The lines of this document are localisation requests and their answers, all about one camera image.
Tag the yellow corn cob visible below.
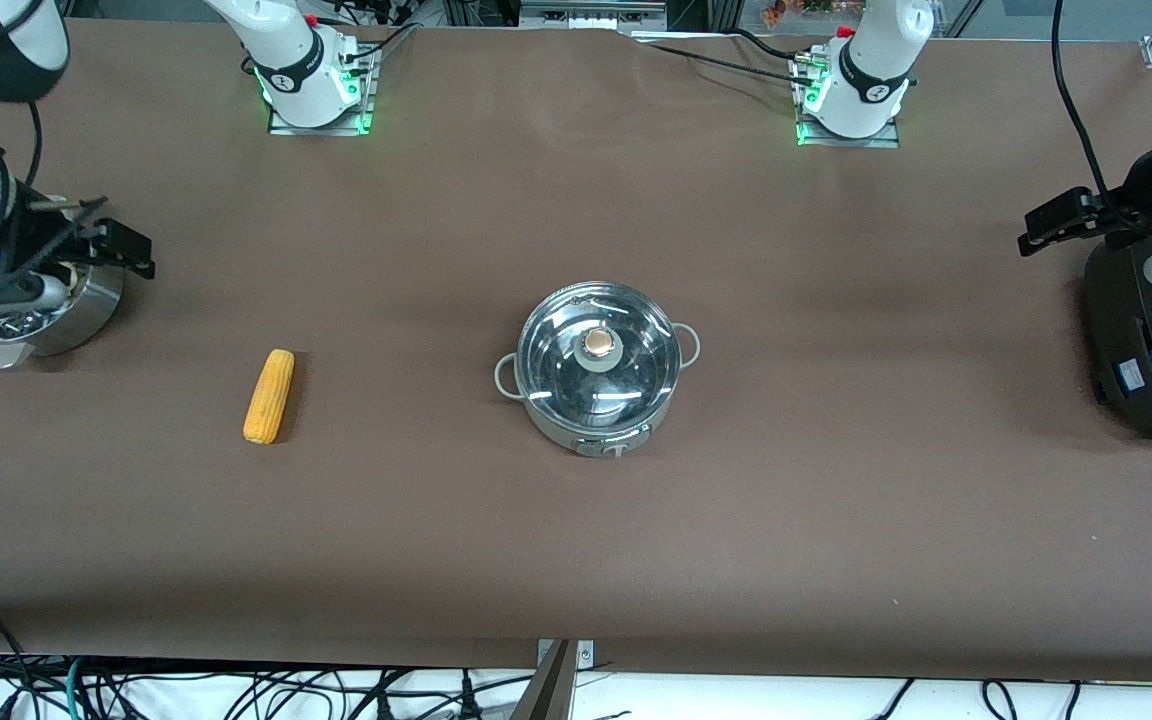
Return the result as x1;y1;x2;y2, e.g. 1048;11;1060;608
243;349;296;445

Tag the glass pot lid with knob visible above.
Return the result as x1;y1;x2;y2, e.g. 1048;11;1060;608
516;283;682;426

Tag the steel steamer pot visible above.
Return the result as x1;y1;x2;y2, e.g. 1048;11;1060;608
0;255;125;369

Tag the grey electric cooking pot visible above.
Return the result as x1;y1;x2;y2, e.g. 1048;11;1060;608
494;282;702;459

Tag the black rice cooker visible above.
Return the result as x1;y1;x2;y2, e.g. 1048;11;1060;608
1081;235;1152;443

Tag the silver metal box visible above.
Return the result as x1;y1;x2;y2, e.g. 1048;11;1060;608
520;0;669;31

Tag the brown table cover sheet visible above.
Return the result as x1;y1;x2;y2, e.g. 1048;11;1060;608
0;18;1152;683

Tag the dark slanted metal bar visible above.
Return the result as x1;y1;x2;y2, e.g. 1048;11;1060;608
509;640;579;720

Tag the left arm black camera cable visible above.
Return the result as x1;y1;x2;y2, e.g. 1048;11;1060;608
1050;0;1152;239

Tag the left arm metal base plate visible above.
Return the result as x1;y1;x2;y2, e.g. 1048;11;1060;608
793;50;902;149

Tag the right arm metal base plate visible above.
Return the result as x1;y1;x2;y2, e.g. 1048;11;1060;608
266;45;378;136

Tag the right arm base power cable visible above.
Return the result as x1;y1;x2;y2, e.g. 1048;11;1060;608
336;22;419;63

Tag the arm base power cable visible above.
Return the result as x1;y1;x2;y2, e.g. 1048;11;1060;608
634;28;819;89
336;22;419;63

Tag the left arm base power cable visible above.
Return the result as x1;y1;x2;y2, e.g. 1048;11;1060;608
634;28;819;89

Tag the teal floor cable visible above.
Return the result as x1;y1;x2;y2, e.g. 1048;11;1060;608
61;655;92;720

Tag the small aluminium edge bracket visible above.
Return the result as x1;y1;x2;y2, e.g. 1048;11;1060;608
536;638;597;720

